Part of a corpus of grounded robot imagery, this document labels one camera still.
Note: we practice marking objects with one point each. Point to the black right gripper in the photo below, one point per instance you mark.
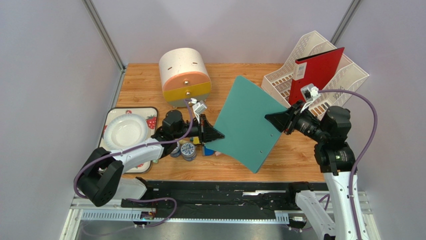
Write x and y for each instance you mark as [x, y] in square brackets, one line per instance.
[296, 118]

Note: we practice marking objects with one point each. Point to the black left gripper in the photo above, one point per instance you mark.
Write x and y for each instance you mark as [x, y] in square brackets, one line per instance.
[206, 133]

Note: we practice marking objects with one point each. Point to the teal file folder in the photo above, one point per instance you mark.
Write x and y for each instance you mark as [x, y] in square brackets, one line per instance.
[248, 136]

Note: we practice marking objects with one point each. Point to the red file folder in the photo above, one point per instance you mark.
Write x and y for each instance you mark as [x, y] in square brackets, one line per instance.
[316, 69]

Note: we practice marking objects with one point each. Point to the round drawer storage box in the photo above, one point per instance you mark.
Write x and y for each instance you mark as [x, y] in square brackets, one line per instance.
[183, 75]

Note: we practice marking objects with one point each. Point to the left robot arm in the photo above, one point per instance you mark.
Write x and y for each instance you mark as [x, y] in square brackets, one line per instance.
[98, 179]

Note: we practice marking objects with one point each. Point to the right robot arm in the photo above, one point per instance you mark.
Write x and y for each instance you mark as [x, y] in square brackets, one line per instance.
[336, 160]

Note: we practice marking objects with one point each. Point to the yellow bone-shaped eraser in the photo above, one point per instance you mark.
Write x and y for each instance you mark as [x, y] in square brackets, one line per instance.
[196, 141]

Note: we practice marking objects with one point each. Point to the blue patterned tape roll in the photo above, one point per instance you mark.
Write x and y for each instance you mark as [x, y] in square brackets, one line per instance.
[188, 151]
[177, 151]

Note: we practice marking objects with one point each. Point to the strawberry pattern tray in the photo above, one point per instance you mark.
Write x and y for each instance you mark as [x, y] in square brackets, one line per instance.
[150, 114]

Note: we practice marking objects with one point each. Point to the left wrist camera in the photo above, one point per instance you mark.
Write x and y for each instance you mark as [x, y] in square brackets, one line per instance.
[199, 108]

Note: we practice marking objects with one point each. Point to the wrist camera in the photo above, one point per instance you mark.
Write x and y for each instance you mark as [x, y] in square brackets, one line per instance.
[199, 108]
[310, 94]

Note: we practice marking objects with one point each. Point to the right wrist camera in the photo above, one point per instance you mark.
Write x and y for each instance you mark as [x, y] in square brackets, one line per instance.
[310, 94]

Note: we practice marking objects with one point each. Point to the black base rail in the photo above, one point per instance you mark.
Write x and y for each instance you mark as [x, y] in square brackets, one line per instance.
[215, 199]

